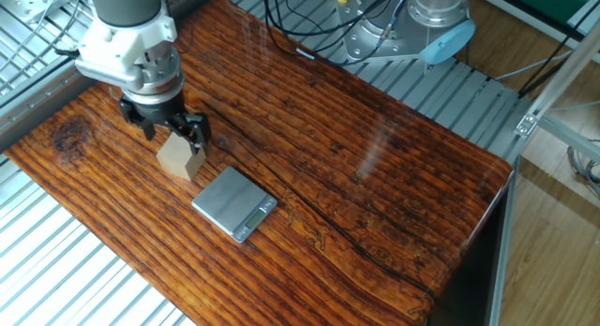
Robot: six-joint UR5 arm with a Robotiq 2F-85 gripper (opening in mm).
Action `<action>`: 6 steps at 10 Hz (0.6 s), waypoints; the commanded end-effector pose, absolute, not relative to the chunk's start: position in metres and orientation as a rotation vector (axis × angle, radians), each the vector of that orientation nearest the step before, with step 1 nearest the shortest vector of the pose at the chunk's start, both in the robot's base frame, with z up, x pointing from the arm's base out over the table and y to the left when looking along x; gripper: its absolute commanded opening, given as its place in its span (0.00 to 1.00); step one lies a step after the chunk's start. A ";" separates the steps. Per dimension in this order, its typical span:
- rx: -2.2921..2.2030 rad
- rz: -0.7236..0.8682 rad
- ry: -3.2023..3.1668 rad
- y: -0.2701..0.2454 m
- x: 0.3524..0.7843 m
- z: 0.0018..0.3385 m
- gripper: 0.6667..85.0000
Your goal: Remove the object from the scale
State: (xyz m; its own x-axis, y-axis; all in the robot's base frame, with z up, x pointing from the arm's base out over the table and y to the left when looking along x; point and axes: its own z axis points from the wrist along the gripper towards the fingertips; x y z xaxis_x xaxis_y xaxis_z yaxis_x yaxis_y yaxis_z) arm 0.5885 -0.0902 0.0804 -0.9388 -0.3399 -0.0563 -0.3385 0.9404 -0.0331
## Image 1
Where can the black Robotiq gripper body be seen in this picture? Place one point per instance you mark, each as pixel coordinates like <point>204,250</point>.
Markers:
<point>157,111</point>

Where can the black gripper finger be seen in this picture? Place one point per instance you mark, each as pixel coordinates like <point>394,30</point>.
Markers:
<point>138,117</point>
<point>197,131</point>

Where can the tall pale wooden block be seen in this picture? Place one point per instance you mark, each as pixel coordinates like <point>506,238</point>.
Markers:
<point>175,159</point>

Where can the silver digital scale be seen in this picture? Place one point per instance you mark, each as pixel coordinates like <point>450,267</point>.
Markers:
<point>229,199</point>

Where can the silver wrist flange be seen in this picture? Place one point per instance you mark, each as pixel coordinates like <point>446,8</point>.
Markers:
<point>161,75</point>

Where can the silver perforated mounting plate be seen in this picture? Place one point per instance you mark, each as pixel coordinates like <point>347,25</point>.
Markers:
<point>28,3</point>

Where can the glossy wood-grain board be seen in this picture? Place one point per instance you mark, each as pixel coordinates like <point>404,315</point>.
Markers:
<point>351,176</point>

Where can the aluminium table leg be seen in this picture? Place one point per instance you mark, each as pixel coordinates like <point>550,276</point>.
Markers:
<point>504,246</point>

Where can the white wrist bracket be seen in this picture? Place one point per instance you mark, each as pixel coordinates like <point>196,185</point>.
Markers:
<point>126,40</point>

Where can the grey aluminium table rail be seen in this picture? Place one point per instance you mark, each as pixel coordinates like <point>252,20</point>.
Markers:
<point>28,101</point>

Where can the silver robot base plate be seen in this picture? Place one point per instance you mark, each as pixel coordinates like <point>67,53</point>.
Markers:
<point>370,40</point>

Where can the metal frame post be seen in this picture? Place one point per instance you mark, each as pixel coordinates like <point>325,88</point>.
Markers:
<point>562,73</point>

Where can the aluminium frame crossbar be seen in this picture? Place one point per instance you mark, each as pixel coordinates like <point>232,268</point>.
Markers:
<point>572,138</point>

